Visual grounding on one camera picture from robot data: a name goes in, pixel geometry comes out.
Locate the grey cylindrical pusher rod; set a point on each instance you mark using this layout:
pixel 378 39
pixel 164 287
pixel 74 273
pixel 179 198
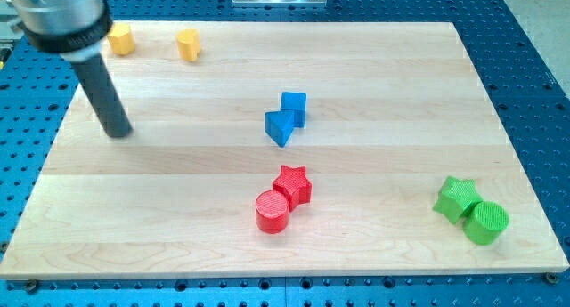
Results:
pixel 91 71

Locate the yellow hexagon block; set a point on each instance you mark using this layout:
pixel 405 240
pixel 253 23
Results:
pixel 121 39

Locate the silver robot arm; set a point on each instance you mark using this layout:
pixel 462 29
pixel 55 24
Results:
pixel 74 29

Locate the yellow heart block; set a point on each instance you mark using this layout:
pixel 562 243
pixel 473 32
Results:
pixel 188 44

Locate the light wooden board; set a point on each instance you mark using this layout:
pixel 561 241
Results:
pixel 392 110

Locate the blue triangle block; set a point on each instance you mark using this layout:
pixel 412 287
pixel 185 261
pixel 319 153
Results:
pixel 279 126

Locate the blue cube block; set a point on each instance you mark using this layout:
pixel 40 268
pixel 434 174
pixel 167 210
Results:
pixel 295 102

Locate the red cylinder block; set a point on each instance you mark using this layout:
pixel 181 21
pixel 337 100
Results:
pixel 272 212

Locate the red star block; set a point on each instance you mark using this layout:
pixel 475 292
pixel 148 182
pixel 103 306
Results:
pixel 294 185

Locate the green star block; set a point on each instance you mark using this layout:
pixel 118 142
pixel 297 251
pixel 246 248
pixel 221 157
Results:
pixel 457 198

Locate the green cylinder block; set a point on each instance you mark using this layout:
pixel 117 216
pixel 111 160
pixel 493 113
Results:
pixel 486 223

